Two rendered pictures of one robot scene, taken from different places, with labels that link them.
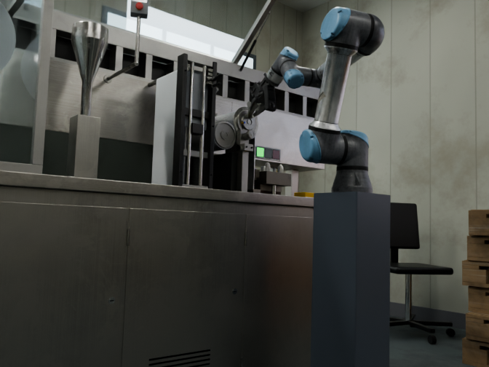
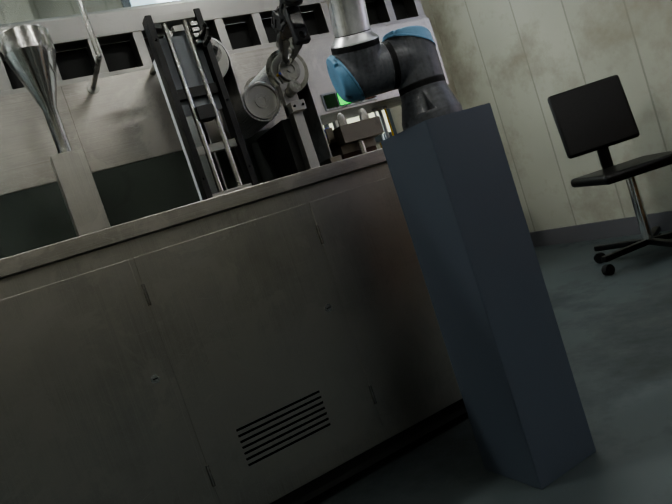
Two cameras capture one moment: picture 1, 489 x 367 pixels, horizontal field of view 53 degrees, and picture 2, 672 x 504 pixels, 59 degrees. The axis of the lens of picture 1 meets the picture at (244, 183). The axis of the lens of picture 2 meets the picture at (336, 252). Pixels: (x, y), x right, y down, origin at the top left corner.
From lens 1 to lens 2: 0.50 m
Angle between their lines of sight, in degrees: 16
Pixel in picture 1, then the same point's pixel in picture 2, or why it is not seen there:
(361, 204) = (439, 137)
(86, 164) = (88, 213)
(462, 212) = not seen: outside the picture
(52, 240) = (44, 335)
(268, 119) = not seen: hidden behind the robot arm
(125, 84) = (119, 85)
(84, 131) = (67, 174)
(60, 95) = (40, 135)
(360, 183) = (434, 104)
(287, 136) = not seen: hidden behind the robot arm
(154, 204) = (167, 239)
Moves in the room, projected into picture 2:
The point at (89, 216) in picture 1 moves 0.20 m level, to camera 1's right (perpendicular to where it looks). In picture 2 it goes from (80, 289) to (154, 264)
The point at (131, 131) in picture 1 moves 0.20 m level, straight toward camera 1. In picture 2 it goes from (152, 142) to (135, 135)
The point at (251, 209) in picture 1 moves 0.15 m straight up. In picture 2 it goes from (314, 192) to (297, 141)
